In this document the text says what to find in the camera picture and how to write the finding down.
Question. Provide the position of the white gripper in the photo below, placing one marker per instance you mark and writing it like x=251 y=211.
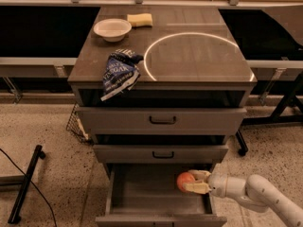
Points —
x=219 y=183

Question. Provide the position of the red orange apple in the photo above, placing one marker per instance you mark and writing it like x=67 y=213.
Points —
x=182 y=178

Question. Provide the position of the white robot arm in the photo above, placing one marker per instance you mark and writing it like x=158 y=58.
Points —
x=254 y=193

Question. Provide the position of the middle grey drawer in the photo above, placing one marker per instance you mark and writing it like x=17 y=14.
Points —
x=160 y=154

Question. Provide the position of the open bottom grey drawer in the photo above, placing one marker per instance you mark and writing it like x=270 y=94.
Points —
x=146 y=195

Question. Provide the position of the grey drawer cabinet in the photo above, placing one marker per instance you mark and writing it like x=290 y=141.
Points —
x=186 y=48

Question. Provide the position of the top grey drawer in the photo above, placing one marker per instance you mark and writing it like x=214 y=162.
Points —
x=161 y=121

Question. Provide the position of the blue chip bag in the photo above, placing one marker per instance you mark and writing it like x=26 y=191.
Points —
x=121 y=72

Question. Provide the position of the yellow sponge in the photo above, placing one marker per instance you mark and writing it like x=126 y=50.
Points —
x=138 y=20

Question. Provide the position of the white bowl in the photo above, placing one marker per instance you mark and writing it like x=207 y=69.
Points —
x=112 y=30

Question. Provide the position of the black metal floor stand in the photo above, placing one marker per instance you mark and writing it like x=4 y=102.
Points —
x=14 y=217

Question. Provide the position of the black table leg frame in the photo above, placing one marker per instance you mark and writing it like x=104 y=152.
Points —
x=290 y=92

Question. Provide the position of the wire mesh basket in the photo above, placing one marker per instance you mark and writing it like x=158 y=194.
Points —
x=75 y=127

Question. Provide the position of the grey metal rail frame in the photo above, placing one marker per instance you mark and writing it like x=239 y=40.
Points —
x=13 y=67

